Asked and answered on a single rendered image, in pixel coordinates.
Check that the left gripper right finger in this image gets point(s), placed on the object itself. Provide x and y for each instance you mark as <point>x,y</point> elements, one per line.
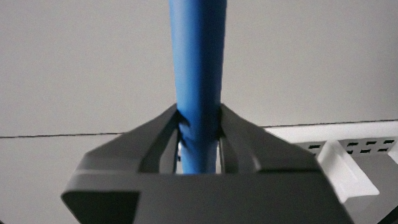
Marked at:
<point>245,147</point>

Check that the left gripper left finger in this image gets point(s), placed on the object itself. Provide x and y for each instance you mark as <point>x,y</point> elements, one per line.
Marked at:
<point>152,147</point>

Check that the blue metal bar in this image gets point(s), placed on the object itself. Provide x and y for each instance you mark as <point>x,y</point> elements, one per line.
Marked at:
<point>198,39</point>

